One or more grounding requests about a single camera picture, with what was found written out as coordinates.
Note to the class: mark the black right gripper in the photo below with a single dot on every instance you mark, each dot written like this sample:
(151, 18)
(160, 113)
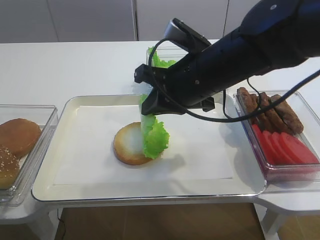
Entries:
(193, 79)

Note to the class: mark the green lettuce leaf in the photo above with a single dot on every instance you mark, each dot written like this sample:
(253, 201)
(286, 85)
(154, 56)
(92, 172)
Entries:
(155, 138)
(157, 60)

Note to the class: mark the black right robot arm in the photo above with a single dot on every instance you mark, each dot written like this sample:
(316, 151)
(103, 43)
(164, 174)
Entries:
(274, 34)

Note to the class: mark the clear lettuce and cheese container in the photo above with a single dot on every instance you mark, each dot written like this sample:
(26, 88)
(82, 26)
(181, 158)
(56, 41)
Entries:
(170, 53)

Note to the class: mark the bottom bun on tray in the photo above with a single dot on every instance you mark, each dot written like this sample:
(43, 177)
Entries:
(128, 145)

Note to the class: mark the white paper tray liner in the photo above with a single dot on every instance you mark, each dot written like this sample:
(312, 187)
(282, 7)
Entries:
(84, 150)

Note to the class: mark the leftmost brown meat patty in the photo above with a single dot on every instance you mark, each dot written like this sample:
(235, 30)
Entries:
(246, 100)

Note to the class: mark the brown meat patty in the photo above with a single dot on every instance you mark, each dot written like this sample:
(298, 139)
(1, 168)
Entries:
(261, 120)
(246, 100)
(277, 124)
(289, 117)

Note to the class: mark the white metal serving tray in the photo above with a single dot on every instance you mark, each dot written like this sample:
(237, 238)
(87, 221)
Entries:
(247, 179)

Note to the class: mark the leftmost red tomato slice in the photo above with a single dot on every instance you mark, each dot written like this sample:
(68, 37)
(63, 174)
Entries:
(263, 144)

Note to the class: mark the red tomato slice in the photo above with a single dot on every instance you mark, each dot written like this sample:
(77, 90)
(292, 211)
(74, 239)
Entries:
(296, 150)
(267, 136)
(282, 156)
(263, 144)

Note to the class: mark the rightmost brown meat patty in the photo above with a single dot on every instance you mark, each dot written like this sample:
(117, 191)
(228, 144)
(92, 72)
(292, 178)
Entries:
(289, 117)

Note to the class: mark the clear patty and tomato container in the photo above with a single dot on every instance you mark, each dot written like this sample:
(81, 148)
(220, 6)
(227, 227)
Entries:
(310, 137)

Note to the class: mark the clear bun container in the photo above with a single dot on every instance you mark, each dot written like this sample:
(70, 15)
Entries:
(46, 116)

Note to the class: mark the plain bun half in container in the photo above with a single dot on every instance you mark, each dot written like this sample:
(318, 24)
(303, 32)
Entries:
(19, 136)

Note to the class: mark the rightmost red tomato slice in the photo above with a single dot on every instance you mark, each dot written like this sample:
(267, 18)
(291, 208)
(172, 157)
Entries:
(296, 150)

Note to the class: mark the right sesame bun top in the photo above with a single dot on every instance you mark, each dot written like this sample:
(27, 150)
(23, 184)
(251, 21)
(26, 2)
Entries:
(9, 168)

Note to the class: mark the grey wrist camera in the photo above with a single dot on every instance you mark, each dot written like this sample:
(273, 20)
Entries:
(185, 37)

